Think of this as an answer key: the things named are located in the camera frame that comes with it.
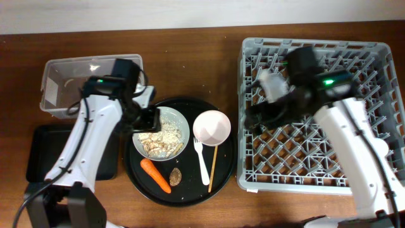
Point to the white plastic fork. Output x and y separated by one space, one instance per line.
198 146

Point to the clear plastic bin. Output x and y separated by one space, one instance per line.
62 78

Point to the black rectangular tray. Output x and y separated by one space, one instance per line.
47 144

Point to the grey dishwasher rack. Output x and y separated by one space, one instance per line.
297 158

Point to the wooden chopstick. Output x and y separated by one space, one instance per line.
212 170

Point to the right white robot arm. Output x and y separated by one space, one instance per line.
333 99

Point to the pink bowl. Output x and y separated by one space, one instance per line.
212 128

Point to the orange carrot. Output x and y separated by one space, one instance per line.
149 168

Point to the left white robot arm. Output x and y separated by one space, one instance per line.
116 101

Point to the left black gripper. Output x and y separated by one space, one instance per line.
153 122

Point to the brown walnut shell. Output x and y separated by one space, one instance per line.
175 177

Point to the round black tray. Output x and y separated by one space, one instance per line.
191 190

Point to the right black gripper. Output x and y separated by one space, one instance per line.
252 113

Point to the grey plate with rice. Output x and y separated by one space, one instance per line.
169 142

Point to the white paper cup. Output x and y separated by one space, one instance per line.
381 147

